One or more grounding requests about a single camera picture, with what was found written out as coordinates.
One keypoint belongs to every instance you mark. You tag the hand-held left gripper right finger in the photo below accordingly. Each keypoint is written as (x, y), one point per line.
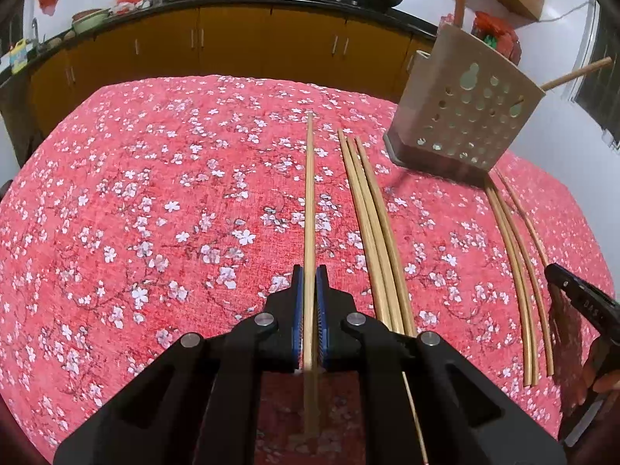
(323, 310)

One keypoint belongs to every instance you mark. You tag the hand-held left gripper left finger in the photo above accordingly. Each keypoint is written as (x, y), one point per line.
(296, 310)

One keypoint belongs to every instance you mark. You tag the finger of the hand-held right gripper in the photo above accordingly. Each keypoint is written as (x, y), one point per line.
(583, 419)
(581, 300)

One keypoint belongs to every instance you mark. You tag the beige perforated chopstick holder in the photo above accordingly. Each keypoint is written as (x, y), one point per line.
(465, 121)

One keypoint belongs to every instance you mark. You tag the person's right hand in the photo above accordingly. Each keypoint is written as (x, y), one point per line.
(603, 368)

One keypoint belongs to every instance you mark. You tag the red floral tablecloth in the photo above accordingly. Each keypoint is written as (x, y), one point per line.
(145, 203)

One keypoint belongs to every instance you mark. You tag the barred window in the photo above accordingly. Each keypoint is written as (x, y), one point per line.
(603, 82)

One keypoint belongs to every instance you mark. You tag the yellow wooden lower cabinets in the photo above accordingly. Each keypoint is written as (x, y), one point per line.
(232, 43)

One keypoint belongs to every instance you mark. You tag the large red plastic bag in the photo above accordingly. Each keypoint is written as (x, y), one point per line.
(496, 24)

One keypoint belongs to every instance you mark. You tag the small red plastic bag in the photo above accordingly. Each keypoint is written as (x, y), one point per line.
(128, 2)

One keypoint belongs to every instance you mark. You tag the green bowl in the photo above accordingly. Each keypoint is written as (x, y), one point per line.
(91, 20)

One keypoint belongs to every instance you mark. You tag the yellow detergent bottle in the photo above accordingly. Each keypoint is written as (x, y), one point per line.
(18, 55)

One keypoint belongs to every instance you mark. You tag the metal faucet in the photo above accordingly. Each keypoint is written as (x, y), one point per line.
(35, 31)

